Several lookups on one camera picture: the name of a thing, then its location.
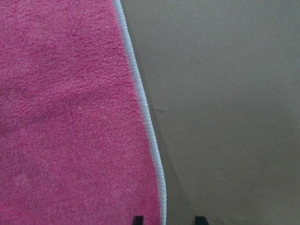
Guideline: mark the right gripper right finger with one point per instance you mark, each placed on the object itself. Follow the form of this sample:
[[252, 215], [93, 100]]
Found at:
[[201, 220]]

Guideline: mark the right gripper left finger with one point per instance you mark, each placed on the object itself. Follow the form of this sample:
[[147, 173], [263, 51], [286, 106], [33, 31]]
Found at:
[[137, 220]]

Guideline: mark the pink towel with white edging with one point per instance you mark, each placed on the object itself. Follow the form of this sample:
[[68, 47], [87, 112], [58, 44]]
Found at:
[[77, 144]]

